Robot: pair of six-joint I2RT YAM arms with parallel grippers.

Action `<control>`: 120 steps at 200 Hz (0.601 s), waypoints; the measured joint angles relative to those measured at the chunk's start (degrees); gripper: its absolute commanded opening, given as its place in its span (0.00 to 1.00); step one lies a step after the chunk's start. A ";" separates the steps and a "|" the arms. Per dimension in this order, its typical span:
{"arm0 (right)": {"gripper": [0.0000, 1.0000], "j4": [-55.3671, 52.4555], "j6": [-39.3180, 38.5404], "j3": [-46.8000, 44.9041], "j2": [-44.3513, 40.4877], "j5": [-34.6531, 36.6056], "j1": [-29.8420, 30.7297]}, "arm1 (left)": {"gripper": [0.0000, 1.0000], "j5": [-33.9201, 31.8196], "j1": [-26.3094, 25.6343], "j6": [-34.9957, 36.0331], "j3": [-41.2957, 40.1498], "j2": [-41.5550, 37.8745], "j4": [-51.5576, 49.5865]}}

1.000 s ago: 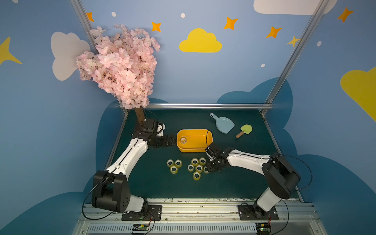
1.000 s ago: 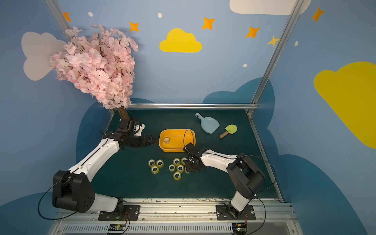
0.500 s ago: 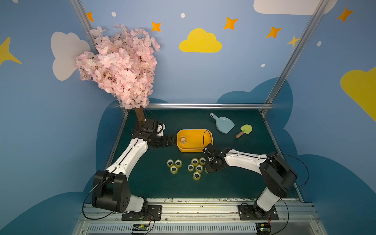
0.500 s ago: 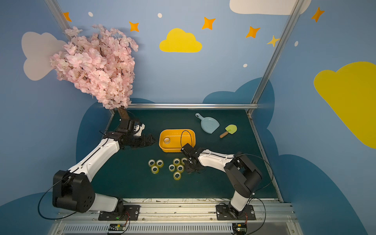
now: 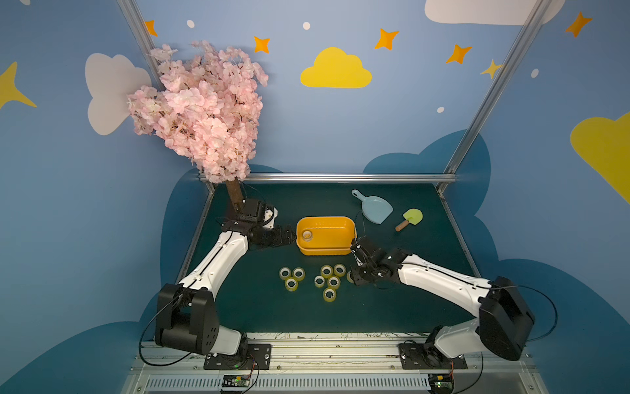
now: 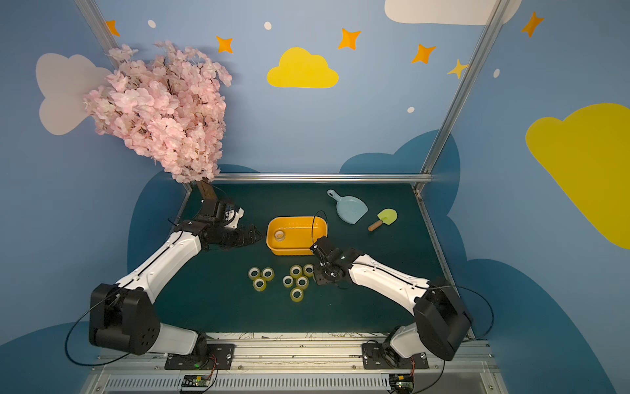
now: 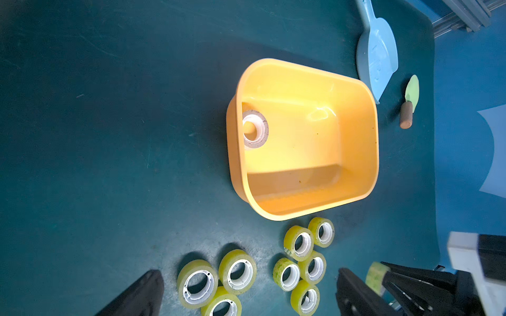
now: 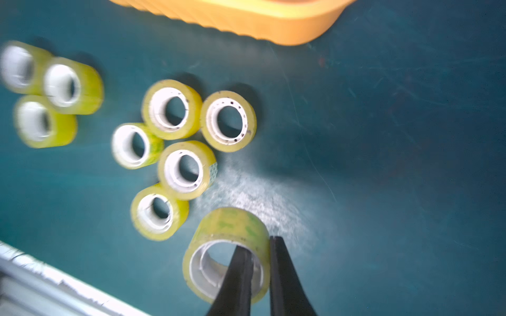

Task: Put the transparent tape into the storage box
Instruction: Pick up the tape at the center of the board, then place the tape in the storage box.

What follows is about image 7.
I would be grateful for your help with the transparent tape roll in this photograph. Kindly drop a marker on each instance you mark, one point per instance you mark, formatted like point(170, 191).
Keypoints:
point(255, 129)

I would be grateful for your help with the yellow plastic storage box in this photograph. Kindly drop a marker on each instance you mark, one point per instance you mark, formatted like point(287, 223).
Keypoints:
point(323, 145)

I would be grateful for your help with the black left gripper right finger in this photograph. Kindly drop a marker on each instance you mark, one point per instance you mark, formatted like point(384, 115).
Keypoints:
point(354, 297)

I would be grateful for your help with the green spatula wooden handle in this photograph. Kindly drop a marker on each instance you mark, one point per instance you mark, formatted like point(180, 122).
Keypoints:
point(412, 93)

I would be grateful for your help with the tape roll left cluster back-left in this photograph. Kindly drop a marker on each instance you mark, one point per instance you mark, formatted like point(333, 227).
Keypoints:
point(237, 272)

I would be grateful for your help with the tape roll left cluster back-right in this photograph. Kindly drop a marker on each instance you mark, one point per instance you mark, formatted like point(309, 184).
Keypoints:
point(197, 284)

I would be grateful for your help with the aluminium back horizontal bar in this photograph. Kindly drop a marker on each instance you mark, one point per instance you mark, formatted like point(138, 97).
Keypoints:
point(470, 15)

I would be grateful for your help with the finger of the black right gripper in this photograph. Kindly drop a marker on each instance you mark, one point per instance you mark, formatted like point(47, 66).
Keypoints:
point(420, 290)

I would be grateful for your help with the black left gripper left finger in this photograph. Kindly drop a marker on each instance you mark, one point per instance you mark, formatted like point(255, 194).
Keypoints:
point(143, 297)

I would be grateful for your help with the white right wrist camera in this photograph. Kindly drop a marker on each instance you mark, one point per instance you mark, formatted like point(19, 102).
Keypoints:
point(483, 256)

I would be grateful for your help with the light blue plastic dustpan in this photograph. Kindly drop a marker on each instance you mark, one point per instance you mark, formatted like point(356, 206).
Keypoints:
point(377, 55)

